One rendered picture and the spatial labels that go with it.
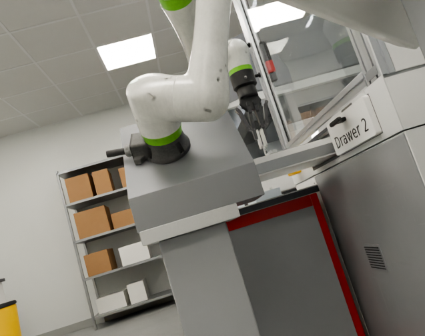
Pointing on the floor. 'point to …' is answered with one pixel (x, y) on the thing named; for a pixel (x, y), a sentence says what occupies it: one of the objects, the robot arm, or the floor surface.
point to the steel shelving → (102, 233)
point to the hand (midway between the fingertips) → (261, 139)
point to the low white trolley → (293, 268)
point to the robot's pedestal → (205, 274)
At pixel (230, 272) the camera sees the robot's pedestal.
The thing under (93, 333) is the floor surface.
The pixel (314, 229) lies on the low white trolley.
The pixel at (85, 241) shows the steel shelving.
